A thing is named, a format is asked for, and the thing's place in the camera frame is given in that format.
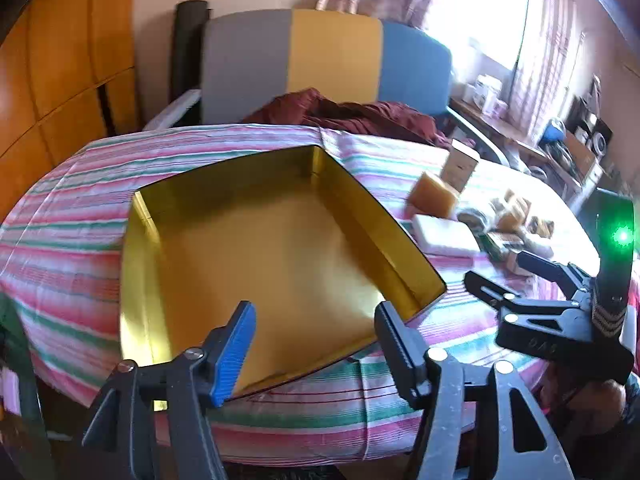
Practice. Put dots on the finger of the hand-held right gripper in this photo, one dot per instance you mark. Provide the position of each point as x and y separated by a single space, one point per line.
565 275
520 307

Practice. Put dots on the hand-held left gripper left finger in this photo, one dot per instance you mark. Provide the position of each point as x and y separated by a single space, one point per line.
235 355

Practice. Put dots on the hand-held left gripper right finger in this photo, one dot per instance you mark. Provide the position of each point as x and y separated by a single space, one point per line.
397 350

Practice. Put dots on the gold metal tin tray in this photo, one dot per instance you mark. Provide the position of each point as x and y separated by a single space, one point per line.
260 255

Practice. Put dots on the white foam block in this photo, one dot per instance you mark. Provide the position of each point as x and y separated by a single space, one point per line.
445 235

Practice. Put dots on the large yellow sponge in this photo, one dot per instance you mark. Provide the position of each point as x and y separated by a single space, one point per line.
432 195

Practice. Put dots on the beige cardboard box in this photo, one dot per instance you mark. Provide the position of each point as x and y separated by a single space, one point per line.
461 165

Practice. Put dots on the person's right forearm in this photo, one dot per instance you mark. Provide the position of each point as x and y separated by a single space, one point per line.
585 405

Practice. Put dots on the green packet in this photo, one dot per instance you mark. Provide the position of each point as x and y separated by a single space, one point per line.
500 245

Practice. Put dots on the small round clear jar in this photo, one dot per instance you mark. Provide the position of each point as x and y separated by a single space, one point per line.
472 219

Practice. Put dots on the wooden side desk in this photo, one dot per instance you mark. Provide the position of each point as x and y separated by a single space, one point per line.
520 145

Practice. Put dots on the blue round container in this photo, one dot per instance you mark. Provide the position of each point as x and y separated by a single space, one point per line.
552 130

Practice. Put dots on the black stereo set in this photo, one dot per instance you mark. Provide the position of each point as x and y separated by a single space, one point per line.
592 130

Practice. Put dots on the white boxes on desk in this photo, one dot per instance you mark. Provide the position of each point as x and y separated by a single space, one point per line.
485 92

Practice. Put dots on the striped tablecloth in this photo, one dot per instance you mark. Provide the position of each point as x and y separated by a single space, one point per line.
75 220

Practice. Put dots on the dark green object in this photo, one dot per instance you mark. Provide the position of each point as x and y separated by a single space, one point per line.
22 385

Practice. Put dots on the maroon cloth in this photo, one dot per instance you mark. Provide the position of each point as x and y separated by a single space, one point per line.
360 115

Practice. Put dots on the grey yellow blue chair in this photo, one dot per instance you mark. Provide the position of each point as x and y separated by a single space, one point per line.
330 60

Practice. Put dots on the black rolled mat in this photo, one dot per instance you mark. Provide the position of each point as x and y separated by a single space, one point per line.
187 50

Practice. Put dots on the wooden wardrobe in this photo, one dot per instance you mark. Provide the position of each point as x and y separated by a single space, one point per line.
60 75

